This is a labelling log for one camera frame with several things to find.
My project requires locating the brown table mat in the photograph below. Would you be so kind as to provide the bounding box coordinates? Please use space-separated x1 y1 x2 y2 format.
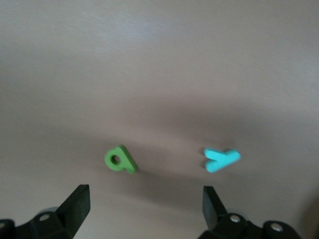
0 0 319 239

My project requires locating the green letter b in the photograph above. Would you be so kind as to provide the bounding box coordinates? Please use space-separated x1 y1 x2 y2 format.
104 144 138 174

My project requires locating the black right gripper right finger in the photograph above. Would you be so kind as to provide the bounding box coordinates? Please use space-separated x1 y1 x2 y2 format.
199 186 303 239

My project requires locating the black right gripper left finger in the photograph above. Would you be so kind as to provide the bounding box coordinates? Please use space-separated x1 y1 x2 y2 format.
0 184 90 239

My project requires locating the teal letter y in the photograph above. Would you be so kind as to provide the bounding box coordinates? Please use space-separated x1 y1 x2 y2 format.
203 148 241 173

